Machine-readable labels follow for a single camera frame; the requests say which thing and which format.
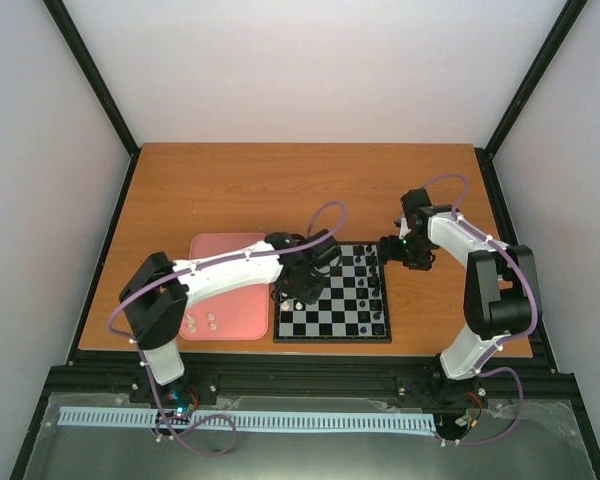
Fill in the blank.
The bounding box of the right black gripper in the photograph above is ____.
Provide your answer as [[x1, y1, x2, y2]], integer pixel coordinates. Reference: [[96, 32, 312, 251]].
[[376, 233, 433, 271]]

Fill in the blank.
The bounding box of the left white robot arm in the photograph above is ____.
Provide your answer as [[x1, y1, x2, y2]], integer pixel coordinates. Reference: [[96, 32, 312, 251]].
[[112, 230, 341, 403]]

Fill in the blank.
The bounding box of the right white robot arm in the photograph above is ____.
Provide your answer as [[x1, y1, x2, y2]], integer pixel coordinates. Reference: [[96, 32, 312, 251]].
[[378, 188, 542, 381]]

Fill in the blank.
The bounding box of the black white chessboard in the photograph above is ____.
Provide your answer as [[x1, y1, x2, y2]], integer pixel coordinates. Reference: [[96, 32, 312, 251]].
[[273, 241, 392, 343]]

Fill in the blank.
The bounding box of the pink plastic tray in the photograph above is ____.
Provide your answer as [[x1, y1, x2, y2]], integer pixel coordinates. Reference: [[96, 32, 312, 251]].
[[179, 232, 270, 341]]

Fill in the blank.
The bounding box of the black aluminium frame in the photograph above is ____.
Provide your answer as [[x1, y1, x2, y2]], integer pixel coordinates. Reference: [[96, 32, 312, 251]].
[[11, 1, 600, 479]]

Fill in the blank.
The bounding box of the light blue cable duct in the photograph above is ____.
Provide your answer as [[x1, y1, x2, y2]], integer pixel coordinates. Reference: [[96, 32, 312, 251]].
[[57, 406, 436, 436]]

